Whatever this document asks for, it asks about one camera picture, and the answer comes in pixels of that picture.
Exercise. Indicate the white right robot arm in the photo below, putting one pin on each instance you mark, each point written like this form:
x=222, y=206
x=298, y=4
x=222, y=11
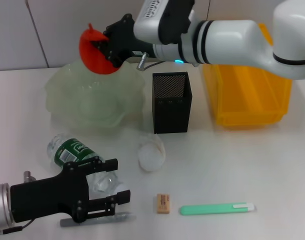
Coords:
x=232, y=37

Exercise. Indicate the yellow plastic bin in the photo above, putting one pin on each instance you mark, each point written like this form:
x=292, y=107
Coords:
x=245, y=100

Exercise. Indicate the beige eraser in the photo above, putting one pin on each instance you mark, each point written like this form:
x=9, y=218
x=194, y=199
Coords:
x=164, y=203

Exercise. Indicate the black mesh pen holder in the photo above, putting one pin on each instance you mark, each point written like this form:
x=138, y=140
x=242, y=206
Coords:
x=171, y=117

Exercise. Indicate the white paper ball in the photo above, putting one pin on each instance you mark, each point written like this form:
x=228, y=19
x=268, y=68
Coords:
x=151, y=158

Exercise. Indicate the grey glitter pen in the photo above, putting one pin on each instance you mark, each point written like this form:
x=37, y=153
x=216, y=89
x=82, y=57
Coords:
x=125, y=215

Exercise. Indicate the mint green pen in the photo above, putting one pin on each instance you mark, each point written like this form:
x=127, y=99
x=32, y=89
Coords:
x=210, y=209

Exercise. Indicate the clear green-label water bottle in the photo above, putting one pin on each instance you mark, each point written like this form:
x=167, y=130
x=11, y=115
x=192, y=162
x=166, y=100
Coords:
x=72, y=150

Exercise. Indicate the pale green glass fruit plate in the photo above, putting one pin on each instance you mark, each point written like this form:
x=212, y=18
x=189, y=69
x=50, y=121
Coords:
x=92, y=105

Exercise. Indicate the red-orange toy orange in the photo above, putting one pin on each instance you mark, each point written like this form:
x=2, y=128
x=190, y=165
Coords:
x=91, y=57

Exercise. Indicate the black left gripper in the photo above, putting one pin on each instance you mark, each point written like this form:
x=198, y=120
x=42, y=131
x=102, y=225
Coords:
x=45, y=197

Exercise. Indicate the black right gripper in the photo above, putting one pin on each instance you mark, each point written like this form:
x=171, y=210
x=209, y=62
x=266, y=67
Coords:
x=125, y=40

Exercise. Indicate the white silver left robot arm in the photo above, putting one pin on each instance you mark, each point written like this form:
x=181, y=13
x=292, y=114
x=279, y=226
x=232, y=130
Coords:
x=0, y=207

